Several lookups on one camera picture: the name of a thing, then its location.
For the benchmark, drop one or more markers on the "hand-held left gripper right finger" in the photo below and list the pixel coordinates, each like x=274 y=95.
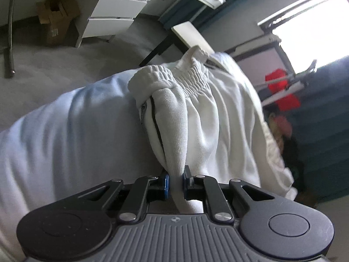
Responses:
x=187 y=180

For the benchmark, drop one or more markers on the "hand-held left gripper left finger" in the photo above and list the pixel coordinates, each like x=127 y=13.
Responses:
x=165 y=186

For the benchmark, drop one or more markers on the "white pants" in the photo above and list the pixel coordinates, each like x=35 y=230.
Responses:
x=218 y=120

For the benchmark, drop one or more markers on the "light blue bed sheet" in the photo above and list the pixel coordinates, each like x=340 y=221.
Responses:
x=73 y=142

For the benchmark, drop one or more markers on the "red cloth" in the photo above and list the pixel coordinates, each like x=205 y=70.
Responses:
x=283 y=90

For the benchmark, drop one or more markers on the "teal curtain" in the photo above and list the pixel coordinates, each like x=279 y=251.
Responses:
x=319 y=131

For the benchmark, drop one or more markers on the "metal drying rack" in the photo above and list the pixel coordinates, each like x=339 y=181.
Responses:
x=289 y=80

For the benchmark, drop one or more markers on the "small white side table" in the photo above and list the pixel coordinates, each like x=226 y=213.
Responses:
x=188 y=36

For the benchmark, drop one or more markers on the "white drawer cabinet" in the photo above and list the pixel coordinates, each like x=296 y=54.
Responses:
x=120 y=8

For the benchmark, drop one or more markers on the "window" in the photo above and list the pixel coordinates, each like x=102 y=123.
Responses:
x=310 y=30

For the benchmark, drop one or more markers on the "cardboard box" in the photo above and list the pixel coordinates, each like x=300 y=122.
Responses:
x=56 y=19

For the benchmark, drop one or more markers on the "metal chair leg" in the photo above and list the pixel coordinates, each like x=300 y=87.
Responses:
x=10 y=30

